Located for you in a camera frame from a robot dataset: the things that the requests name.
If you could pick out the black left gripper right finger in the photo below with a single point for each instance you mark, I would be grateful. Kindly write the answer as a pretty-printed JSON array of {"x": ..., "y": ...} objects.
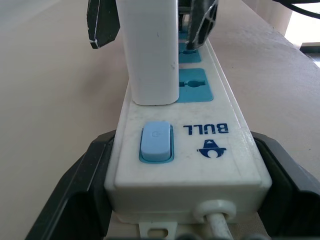
[{"x": 295, "y": 200}]

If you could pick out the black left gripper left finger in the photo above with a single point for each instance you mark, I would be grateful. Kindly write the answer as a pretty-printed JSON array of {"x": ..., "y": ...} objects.
[{"x": 75, "y": 200}]

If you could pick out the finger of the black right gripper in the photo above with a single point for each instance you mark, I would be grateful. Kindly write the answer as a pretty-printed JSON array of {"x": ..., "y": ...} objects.
[
  {"x": 203, "y": 22},
  {"x": 101, "y": 22}
]

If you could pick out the white charger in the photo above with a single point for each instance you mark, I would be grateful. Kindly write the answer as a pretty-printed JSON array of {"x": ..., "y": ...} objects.
[{"x": 150, "y": 55}]

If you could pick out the white power strip blue sockets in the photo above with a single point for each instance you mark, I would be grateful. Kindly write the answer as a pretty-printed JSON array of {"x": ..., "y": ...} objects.
[{"x": 200, "y": 165}]

